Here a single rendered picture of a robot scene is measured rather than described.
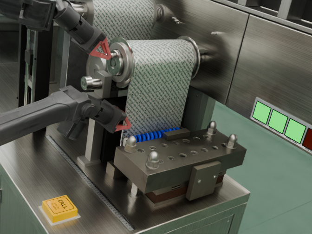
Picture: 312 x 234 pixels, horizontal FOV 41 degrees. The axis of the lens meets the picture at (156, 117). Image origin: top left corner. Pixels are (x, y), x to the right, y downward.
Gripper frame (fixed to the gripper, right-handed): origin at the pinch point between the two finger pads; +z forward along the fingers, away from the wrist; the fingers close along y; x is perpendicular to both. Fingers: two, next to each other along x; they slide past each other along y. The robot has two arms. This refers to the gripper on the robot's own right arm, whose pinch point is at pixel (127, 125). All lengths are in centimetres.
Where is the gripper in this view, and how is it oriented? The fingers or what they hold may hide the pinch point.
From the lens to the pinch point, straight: 126.0
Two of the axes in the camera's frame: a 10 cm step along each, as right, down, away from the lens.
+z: 6.0, 3.4, 7.3
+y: 5.9, 4.3, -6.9
